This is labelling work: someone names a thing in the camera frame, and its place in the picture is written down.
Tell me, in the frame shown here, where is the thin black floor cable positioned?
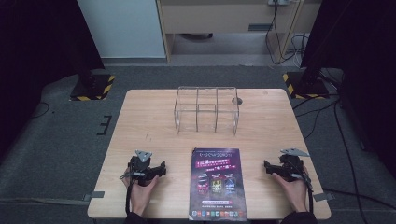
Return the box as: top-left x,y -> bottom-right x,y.
293,98 -> 339,140

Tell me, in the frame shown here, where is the long black floor cable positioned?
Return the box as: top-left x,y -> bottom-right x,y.
333,99 -> 363,224

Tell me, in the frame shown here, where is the white cabinet panel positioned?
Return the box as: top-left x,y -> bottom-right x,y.
76,0 -> 167,60

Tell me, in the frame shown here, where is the purple book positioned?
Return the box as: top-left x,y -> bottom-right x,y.
188,147 -> 248,222

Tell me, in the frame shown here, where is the left hand-held gripper cable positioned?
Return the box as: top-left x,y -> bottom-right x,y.
119,167 -> 139,217

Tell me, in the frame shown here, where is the dark curtain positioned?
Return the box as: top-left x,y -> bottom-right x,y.
300,0 -> 396,180
0,0 -> 106,164

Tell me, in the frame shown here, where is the right hand-held gripper cable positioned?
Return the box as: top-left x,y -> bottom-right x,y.
297,166 -> 315,215

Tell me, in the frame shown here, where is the clear acrylic book rack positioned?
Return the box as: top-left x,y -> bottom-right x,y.
173,85 -> 241,136

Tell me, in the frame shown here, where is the bundle of black desk cables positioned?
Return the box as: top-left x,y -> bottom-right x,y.
264,0 -> 310,68

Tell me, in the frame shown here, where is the striped black stand base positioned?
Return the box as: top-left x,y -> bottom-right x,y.
69,73 -> 117,103
282,70 -> 332,101

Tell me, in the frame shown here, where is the grey tape strip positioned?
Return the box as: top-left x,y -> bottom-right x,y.
82,190 -> 106,203
312,191 -> 335,203

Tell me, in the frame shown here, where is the person's left hand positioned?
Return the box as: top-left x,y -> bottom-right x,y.
122,169 -> 161,217

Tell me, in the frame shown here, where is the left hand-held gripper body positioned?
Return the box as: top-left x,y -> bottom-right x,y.
127,149 -> 159,188

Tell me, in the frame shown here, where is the hand-held gripper cable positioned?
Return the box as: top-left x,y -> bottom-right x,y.
297,166 -> 315,215
119,167 -> 139,217

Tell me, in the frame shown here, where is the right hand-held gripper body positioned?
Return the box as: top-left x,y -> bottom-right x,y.
277,147 -> 311,183

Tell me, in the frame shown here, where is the person's right hand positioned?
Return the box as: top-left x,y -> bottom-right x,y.
272,166 -> 310,214

